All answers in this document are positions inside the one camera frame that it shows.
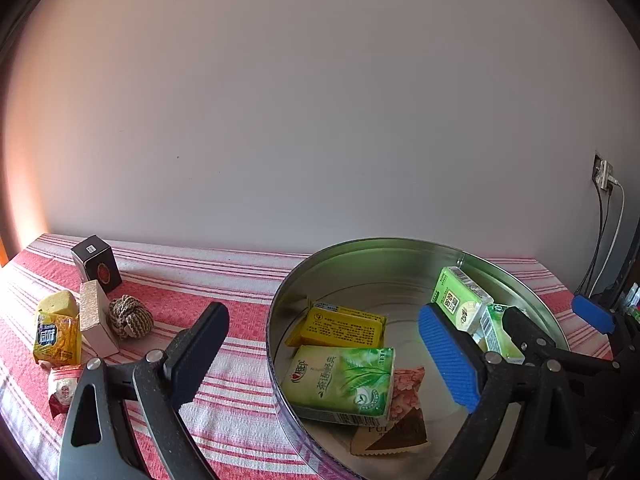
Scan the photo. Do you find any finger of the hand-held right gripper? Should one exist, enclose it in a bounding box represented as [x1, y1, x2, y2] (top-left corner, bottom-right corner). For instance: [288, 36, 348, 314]
[571, 294, 640, 361]
[502, 307, 617, 377]

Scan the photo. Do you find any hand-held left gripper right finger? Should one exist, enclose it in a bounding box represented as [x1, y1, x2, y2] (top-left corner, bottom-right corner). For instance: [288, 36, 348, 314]
[417, 302, 586, 480]

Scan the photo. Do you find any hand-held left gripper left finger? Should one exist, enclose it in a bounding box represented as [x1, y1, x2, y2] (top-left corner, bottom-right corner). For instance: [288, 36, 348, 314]
[57, 301, 231, 480]

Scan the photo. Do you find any pale green tissue pack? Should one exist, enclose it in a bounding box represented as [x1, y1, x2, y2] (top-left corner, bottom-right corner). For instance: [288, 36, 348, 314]
[477, 302, 526, 365]

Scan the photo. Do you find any pink floral snack packet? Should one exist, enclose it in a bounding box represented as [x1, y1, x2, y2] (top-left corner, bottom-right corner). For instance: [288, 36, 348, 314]
[350, 366, 431, 457]

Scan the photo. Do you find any bright green tissue pack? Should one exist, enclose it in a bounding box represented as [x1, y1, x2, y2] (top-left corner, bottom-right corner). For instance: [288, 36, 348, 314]
[430, 266, 495, 333]

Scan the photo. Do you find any woven rope knot ball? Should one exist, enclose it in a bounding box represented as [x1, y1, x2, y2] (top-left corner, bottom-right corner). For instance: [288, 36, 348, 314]
[108, 295, 155, 341]

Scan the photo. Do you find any beige and white carton box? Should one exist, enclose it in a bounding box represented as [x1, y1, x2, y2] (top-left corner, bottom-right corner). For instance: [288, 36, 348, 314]
[79, 280, 121, 358]

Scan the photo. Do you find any leaf print green tissue pack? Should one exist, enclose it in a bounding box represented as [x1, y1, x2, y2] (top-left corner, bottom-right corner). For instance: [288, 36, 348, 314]
[280, 344, 396, 426]

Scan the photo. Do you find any black cardboard box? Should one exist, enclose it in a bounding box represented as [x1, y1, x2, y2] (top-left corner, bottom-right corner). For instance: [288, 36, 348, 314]
[71, 234, 123, 295]

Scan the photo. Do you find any blue round cookie tin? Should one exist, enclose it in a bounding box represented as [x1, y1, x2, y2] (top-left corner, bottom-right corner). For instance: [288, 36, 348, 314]
[266, 237, 572, 480]

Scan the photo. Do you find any red candy packet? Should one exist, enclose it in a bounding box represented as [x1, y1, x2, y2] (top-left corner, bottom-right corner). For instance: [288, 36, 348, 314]
[47, 364, 86, 418]

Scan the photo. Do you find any yellow snack packet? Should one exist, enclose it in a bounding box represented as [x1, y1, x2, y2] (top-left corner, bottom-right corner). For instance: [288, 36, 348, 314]
[33, 310, 83, 368]

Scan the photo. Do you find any yellow sponge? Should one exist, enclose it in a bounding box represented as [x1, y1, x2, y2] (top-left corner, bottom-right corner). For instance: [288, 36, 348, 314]
[39, 289, 81, 318]

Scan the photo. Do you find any pink striped tablecloth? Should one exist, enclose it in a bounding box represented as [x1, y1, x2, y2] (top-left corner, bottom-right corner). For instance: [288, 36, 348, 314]
[0, 232, 621, 480]

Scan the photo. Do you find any white charger plug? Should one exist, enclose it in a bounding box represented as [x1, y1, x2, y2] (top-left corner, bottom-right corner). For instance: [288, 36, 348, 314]
[600, 160, 619, 194]

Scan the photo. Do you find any black cable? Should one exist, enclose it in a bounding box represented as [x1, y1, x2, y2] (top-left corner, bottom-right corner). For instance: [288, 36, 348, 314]
[575, 187, 612, 298]

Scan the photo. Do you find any white charging cable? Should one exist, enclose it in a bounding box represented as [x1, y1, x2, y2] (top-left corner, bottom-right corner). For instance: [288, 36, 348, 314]
[597, 180, 626, 298]

